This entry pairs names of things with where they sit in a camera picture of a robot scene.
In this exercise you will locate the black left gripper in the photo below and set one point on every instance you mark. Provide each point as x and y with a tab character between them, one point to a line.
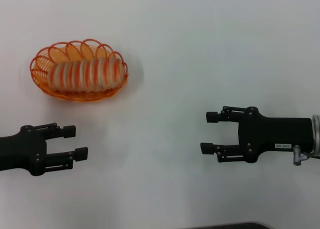
22	152

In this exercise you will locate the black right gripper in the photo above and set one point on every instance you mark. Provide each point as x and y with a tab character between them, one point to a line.
275	139

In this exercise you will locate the orange striped bread loaf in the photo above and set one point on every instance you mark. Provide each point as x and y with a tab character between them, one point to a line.
87	75

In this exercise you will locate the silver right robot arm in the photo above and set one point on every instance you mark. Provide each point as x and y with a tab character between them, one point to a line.
317	134

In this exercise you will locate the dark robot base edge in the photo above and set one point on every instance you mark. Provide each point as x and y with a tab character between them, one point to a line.
231	225

